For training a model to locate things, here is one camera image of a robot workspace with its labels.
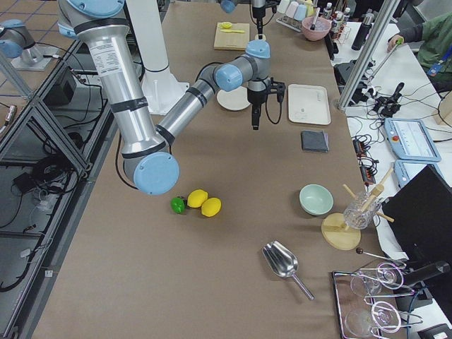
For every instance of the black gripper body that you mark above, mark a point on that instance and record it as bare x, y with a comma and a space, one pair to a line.
258, 10
254, 99

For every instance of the white steamed bun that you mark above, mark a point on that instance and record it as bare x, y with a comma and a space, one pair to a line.
260, 37

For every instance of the cream round plate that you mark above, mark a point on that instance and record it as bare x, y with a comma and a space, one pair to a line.
234, 100

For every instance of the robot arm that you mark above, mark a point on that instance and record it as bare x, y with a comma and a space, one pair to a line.
228, 6
105, 27

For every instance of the cream rabbit tray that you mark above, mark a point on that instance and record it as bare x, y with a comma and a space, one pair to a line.
308, 104

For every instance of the steel glass drying tray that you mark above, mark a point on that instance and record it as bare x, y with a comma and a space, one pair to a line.
383, 300

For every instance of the lemon slice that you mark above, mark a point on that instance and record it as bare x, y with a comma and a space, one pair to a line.
225, 25

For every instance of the bamboo cutting board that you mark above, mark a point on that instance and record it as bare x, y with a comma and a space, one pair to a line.
231, 41

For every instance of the grey folded cloth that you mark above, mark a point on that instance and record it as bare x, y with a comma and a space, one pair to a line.
314, 141

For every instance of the pink bowl of ice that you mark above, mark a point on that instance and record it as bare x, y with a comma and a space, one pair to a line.
322, 28

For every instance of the yellow lemon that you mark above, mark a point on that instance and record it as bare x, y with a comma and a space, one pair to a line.
196, 198
211, 207

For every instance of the mint green bowl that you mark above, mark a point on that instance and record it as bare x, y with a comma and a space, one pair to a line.
315, 199

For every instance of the black water bottle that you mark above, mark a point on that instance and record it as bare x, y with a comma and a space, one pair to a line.
363, 32

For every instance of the green lime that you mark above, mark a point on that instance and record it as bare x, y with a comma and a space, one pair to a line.
178, 204

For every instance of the wooden mug tree stand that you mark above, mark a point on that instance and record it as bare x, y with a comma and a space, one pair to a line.
343, 230

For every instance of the clear glass cup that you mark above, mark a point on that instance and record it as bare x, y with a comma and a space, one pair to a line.
361, 211

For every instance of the steel scoop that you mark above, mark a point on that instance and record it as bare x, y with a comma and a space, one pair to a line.
284, 264

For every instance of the teach pendant tablet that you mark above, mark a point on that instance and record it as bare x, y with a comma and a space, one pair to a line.
410, 140
405, 170

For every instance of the person in green jacket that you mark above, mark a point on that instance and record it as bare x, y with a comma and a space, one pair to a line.
434, 55

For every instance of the black laptop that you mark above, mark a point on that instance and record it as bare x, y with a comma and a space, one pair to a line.
422, 217

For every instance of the white wire cup rack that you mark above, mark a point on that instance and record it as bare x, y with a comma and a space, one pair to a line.
292, 13

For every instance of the steel ice scoop handle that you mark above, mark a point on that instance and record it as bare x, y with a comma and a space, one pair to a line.
315, 18

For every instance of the aluminium frame post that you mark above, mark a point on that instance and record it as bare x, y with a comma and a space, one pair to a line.
382, 20

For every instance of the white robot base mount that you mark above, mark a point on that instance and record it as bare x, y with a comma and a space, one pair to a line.
160, 87

